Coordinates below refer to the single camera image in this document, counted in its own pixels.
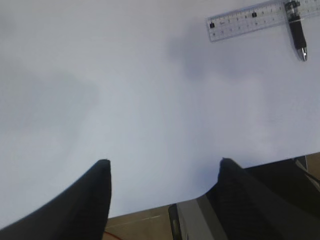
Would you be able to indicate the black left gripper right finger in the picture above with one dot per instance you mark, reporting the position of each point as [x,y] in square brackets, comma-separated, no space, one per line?
[274,201]

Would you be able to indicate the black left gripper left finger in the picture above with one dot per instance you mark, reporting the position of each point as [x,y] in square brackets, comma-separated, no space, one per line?
[78,213]

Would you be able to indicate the grey black robot base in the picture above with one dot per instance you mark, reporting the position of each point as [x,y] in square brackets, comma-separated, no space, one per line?
[196,220]

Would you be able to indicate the transparent plastic ruler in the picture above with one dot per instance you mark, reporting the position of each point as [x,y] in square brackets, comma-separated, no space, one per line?
[250,19]

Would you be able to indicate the black pen on ruler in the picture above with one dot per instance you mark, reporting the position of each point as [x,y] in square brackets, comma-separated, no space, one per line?
[295,25]

